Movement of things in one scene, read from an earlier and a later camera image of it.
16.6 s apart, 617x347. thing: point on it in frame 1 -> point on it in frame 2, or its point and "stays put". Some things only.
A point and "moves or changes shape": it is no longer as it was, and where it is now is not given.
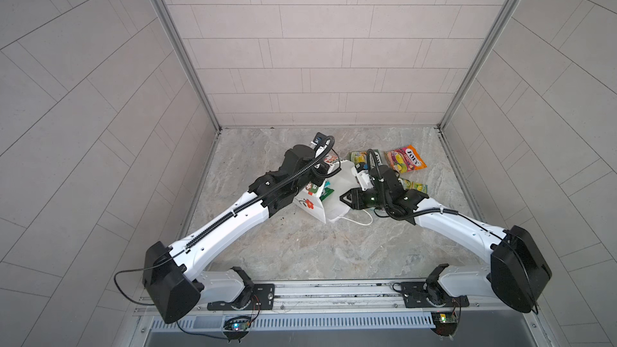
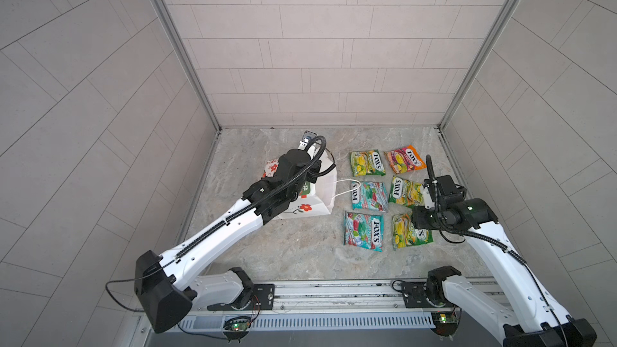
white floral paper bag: [324, 199] moves or changes shape
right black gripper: [355, 197] -> [416, 214]
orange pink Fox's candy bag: [406, 160] stays put
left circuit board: [236, 328] stays put
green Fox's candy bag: [326, 192] -> [404, 233]
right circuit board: [444, 322] stays put
